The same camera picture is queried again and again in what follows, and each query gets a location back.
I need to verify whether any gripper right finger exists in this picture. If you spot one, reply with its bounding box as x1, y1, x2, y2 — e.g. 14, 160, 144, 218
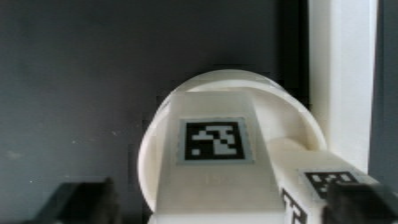
322, 182, 398, 224

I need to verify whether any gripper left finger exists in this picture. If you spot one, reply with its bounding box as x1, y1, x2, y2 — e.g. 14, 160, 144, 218
23, 178, 123, 224

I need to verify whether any white stool leg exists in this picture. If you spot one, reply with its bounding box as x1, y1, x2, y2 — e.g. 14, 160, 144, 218
266, 138, 377, 224
153, 91, 284, 224

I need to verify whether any white round stool seat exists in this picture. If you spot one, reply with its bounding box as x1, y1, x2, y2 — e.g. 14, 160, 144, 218
139, 70, 325, 212

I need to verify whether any white U-shaped fence wall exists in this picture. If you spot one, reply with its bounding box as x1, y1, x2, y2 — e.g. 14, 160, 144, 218
307, 0, 378, 172

